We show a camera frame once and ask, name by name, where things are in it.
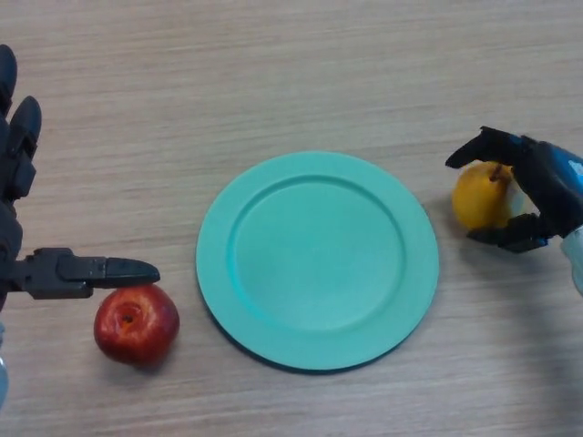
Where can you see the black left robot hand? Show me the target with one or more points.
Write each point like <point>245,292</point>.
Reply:
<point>11,168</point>

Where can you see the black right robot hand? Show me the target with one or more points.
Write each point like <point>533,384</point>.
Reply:
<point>551,186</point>

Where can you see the yellow pear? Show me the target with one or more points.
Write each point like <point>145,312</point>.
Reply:
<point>478,196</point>

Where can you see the green round plate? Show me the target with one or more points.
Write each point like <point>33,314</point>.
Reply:
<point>319,264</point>

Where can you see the red apple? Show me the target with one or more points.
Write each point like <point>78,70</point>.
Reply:
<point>136,325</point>

